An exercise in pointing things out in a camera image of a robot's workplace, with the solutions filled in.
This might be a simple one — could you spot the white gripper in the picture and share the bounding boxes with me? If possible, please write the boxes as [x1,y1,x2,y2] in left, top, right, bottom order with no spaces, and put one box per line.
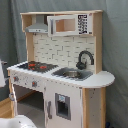
[0,59,7,87]

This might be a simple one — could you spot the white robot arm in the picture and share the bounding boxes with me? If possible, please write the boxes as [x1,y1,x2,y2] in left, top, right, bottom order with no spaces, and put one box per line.
[0,59,37,128]

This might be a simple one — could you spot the wooden toy kitchen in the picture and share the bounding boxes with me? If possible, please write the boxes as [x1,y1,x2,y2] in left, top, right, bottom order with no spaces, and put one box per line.
[8,10,115,128]

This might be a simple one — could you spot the red left stove knob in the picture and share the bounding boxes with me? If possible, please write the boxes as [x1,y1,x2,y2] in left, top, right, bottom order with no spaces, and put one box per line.
[13,76,19,82]

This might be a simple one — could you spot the red stove knob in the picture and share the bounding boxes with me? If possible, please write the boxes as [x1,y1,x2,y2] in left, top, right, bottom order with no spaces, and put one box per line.
[32,81,37,87]
[13,76,19,82]

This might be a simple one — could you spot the black toy stovetop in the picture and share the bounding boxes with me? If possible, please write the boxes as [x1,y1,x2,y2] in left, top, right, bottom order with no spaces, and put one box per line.
[20,61,56,73]

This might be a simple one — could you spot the red right stove knob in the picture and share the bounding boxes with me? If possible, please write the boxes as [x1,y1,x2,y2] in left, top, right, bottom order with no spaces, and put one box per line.
[32,81,37,87]

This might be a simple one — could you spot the grey range hood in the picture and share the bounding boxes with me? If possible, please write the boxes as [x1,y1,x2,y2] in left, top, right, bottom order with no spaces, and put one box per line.
[25,15,48,33]

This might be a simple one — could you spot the white cupboard door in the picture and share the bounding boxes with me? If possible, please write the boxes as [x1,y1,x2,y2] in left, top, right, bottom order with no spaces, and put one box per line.
[45,81,82,128]

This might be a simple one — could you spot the grey toy ice dispenser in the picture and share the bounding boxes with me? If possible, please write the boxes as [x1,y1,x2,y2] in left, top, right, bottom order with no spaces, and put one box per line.
[55,93,71,120]

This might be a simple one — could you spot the grey toy sink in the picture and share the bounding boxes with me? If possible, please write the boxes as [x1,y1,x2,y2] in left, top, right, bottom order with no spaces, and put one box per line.
[53,67,92,81]

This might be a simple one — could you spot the black toy faucet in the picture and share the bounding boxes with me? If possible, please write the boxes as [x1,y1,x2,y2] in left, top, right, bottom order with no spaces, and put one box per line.
[76,50,94,70]

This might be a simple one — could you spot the white toy microwave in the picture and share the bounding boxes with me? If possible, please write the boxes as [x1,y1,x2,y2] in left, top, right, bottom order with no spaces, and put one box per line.
[47,14,93,36]

